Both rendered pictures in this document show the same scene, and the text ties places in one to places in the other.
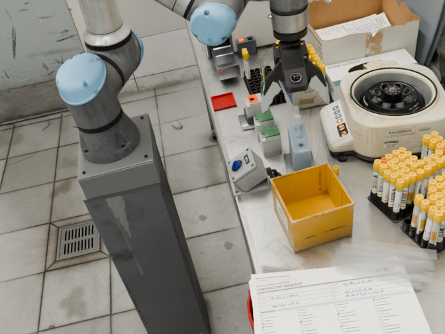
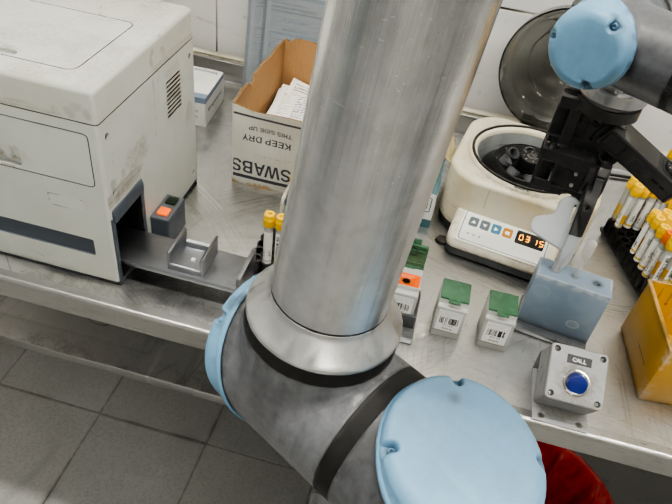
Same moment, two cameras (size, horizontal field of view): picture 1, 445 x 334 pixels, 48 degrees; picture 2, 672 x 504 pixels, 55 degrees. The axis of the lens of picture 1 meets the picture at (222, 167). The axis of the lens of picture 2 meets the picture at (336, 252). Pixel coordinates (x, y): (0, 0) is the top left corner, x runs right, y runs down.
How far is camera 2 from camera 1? 1.22 m
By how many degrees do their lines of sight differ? 57
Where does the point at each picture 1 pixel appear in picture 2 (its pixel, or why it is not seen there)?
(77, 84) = (540, 483)
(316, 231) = not seen: outside the picture
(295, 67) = (658, 158)
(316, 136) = (485, 276)
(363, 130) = not seen: hidden behind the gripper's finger
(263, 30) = (176, 175)
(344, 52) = not seen: hidden behind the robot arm
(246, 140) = (442, 353)
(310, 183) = (642, 324)
